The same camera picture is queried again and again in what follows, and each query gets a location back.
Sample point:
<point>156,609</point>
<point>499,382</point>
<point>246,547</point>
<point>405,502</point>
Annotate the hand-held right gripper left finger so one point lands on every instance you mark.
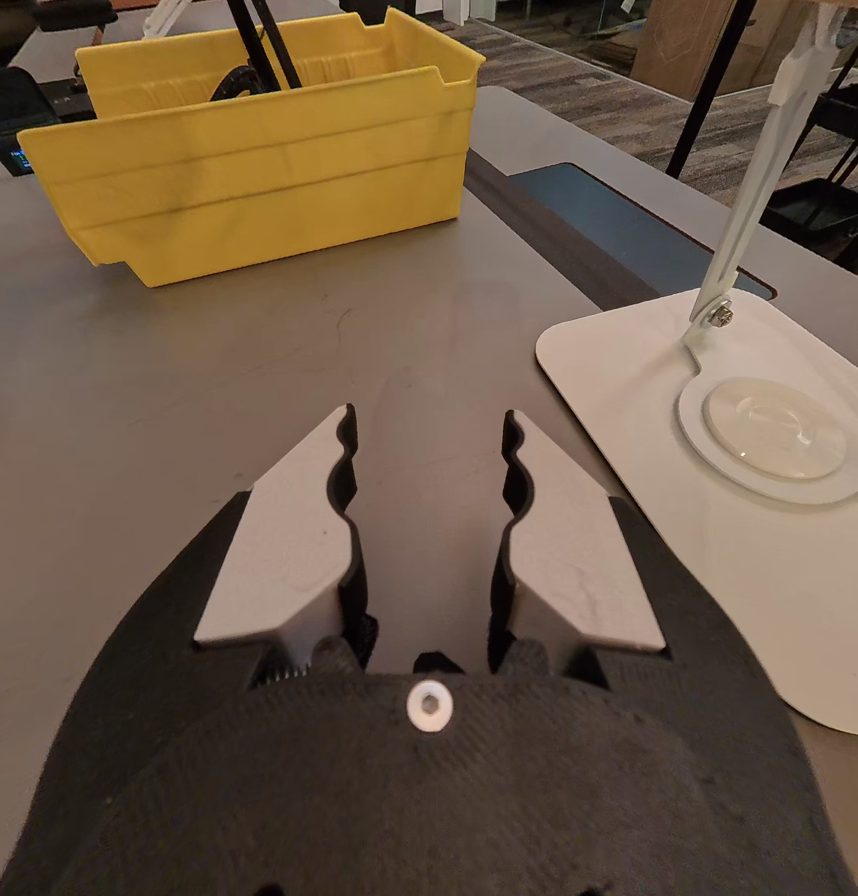
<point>282,560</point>

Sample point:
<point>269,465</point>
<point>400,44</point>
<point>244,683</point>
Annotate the yellow plastic storage bin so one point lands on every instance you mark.
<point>261,196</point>

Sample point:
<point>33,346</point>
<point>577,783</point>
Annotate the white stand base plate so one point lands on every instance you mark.
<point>646,490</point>

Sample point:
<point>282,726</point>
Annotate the brown cardboard box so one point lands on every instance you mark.
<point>674,42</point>

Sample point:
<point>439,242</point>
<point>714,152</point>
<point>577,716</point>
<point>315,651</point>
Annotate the black utility cart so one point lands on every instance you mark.
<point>821,210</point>

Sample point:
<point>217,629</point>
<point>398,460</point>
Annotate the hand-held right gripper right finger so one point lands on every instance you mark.
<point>576,574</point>

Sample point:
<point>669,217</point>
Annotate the black electronic device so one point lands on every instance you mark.
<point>23,112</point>

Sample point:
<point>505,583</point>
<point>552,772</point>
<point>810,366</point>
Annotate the black pole stand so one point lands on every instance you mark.
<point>712,85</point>

